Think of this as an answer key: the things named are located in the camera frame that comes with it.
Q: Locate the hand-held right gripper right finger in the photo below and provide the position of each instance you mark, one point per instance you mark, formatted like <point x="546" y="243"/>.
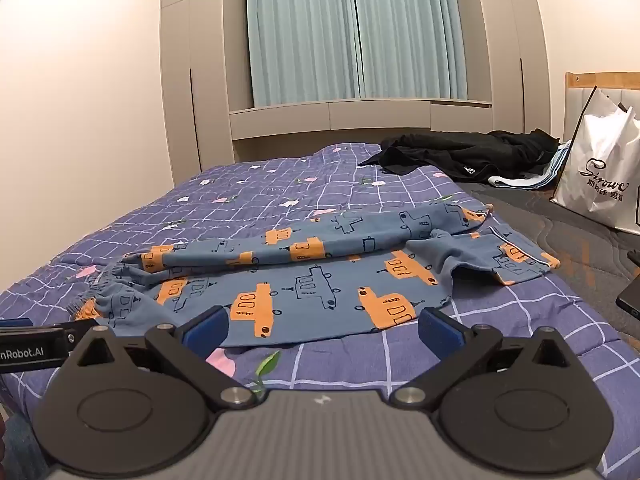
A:
<point x="434" y="331"/>

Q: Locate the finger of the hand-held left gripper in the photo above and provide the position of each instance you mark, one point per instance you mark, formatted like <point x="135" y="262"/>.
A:
<point x="45" y="331"/>

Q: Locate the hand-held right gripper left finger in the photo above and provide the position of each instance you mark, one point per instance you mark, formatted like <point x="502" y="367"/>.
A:
<point x="206" y="331"/>

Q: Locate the blue pants with orange cars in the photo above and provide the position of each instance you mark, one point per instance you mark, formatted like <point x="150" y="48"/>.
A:
<point x="310" y="280"/>

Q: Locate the grey quilted mattress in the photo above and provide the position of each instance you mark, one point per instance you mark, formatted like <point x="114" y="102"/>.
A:
<point x="550" y="230"/>

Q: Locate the purple checkered floral quilt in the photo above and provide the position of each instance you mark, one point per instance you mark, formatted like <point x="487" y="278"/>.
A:
<point x="280" y="180"/>

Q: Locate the black clothes pile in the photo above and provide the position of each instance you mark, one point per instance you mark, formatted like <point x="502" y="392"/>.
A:
<point x="450" y="155"/>

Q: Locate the blue striped folded cloth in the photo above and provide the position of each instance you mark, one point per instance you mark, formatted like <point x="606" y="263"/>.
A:
<point x="530" y="180"/>

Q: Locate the black flat device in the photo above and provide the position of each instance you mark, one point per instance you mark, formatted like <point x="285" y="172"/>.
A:
<point x="630" y="297"/>

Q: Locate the white shopping bag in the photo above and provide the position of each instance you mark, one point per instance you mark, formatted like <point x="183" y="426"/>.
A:
<point x="600" y="175"/>

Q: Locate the beige headboard cabinet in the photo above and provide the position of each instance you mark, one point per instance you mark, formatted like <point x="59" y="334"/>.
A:
<point x="330" y="117"/>

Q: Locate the beige wardrobe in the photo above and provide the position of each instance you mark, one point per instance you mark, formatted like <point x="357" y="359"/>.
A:
<point x="200" y="70"/>
<point x="510" y="50"/>

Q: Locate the wooden padded headboard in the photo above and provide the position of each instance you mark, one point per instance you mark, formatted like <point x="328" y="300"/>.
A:
<point x="580" y="105"/>

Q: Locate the light green curtain panel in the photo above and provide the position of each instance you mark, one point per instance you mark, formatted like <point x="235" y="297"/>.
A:
<point x="410" y="30"/>
<point x="300" y="35"/>

